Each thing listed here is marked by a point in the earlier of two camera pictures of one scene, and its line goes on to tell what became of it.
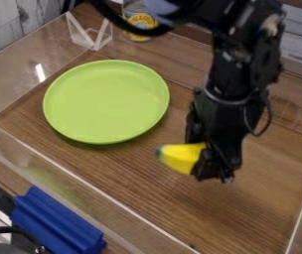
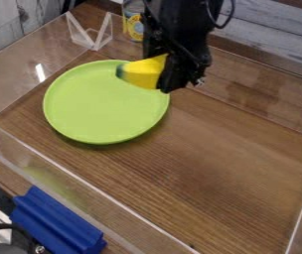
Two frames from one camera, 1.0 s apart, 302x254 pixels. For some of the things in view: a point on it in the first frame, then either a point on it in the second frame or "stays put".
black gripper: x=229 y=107 -> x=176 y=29
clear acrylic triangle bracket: x=92 y=39 stays put
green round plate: x=104 y=101 stays put
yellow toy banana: x=180 y=156 -> x=142 y=71
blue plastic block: x=53 y=226 stays put
